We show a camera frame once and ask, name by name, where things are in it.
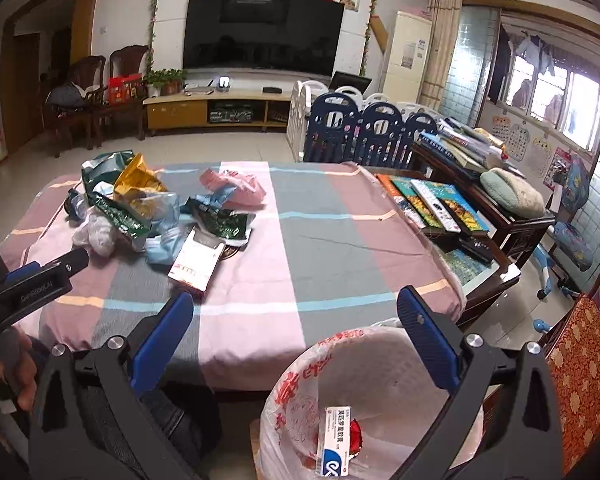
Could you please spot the striped pink grey tablecloth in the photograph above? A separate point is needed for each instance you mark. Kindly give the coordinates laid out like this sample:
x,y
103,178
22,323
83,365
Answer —
x,y
320,240

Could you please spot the white playpen fence panel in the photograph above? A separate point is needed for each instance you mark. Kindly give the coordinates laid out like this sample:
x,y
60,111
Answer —
x,y
300,110

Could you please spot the dark green white snack bag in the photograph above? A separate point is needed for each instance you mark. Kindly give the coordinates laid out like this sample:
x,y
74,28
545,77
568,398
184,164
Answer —
x,y
97,172

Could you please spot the green printed snack bag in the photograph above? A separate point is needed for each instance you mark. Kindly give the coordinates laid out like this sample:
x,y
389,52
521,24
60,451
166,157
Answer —
x,y
122,217

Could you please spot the black monitor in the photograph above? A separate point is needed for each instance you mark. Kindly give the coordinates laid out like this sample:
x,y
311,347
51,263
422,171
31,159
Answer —
x,y
350,82

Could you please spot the light blue wrapper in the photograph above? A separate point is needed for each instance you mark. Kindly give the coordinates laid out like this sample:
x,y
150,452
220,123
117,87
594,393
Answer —
x,y
222,196

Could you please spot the red gift box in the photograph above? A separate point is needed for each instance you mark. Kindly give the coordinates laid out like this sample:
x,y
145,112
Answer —
x,y
125,89

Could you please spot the white standing air conditioner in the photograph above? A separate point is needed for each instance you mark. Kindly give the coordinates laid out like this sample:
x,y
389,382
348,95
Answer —
x,y
405,55

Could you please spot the pile of books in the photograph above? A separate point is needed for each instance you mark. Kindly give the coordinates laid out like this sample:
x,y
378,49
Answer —
x,y
455,147

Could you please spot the green potted plant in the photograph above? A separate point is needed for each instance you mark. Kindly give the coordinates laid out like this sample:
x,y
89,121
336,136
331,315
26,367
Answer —
x,y
165,79

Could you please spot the green vine garland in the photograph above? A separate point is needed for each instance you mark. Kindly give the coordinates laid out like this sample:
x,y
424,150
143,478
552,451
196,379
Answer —
x,y
370,25
154,15

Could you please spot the blue children's chair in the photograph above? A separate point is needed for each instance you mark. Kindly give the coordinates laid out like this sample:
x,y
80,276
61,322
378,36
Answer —
x,y
575,185

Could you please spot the yellow wooden television cabinet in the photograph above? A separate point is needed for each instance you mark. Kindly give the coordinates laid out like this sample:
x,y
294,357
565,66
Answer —
x,y
180,112

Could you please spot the dark blue wrapper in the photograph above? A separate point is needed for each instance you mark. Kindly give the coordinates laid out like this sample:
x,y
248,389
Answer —
x,y
75,207

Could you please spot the red white cigarette box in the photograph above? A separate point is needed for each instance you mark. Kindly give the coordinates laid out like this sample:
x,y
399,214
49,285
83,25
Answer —
x,y
195,265

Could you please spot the colourful picture books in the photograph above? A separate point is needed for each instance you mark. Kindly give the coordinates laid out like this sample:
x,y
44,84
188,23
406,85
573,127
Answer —
x,y
465,207

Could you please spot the grey green cushion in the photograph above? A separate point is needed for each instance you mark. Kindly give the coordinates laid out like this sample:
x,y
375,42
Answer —
x,y
512,192

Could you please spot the white remote control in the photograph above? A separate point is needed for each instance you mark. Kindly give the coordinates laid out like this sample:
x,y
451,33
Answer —
x,y
435,205

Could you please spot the clear plastic wrapper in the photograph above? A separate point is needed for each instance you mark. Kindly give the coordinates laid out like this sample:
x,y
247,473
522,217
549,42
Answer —
x,y
162,212

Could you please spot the blue white toy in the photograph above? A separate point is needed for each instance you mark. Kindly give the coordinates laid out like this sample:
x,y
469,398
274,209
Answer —
x,y
547,270

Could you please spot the red wrapper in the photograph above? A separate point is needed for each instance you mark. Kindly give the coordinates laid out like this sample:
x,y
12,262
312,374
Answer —
x,y
357,435

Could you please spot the black remote control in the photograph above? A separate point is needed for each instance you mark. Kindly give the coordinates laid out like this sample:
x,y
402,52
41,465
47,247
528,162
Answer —
x,y
477,249

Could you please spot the dark wooden chair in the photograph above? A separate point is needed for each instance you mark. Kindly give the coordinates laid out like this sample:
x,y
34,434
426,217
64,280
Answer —
x,y
87,67
130,57

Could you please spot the white printed plastic trash bag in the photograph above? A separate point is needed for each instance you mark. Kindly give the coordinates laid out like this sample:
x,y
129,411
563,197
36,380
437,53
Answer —
x,y
370,370

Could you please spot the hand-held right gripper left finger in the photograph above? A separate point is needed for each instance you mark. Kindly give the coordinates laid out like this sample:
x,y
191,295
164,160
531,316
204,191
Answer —
x,y
162,340

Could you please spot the red floral cushioned chair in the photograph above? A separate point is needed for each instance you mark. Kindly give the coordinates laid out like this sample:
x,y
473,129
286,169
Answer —
x,y
585,360

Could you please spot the dark hanging garment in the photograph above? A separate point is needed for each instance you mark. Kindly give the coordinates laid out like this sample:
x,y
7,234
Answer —
x,y
500,65

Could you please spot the beige curtain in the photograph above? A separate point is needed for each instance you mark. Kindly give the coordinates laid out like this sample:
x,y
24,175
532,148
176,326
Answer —
x,y
440,45

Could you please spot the blue white medicine box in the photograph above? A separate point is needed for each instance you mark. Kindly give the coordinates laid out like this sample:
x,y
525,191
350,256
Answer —
x,y
335,435

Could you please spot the black bag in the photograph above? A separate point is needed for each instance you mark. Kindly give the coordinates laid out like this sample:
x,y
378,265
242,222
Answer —
x,y
65,96

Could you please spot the white crumpled plastic bag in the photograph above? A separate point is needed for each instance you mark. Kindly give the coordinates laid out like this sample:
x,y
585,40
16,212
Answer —
x,y
97,235

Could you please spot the blue playpen fence panel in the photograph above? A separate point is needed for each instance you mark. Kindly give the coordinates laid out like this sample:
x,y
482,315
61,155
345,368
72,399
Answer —
x,y
380,132
417,130
330,130

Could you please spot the blue face mask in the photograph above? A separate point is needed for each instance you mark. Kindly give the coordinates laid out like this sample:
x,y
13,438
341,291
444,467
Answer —
x,y
162,250

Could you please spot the wall learning poster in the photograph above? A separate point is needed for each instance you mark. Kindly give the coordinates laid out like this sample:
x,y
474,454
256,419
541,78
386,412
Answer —
x,y
557,167
540,157
500,127
519,140

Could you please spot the window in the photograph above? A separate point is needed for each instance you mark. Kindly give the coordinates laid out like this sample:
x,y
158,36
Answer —
x,y
580,100

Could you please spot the pink packet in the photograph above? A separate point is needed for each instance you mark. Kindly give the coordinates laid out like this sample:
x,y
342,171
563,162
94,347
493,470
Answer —
x,y
240,187

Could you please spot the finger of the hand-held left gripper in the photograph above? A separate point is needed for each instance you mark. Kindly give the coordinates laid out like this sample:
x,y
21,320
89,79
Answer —
x,y
30,295
22,272

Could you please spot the dark wooden side table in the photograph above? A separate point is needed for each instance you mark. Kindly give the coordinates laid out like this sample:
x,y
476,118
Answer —
x,y
510,232

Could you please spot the person's left hand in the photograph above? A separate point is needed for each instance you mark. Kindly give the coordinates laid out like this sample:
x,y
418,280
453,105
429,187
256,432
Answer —
x,y
22,375

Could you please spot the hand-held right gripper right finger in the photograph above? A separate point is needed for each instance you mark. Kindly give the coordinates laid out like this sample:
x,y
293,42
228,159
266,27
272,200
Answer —
x,y
425,345

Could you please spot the gold snack bag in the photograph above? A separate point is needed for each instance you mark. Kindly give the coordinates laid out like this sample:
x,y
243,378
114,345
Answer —
x,y
137,180

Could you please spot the dark green crumpled snack bag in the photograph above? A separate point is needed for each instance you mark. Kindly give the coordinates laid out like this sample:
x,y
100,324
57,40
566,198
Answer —
x,y
220,225

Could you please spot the light blue hanging garment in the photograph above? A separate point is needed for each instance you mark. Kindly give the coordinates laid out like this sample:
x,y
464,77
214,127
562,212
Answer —
x,y
535,55

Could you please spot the large black television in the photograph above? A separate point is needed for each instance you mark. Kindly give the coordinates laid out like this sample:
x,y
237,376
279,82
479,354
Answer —
x,y
260,30

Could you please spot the small white device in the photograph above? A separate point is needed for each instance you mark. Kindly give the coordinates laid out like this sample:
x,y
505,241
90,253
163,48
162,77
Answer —
x,y
224,83

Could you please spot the small black box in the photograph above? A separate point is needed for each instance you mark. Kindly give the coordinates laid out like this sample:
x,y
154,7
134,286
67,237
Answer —
x,y
272,90

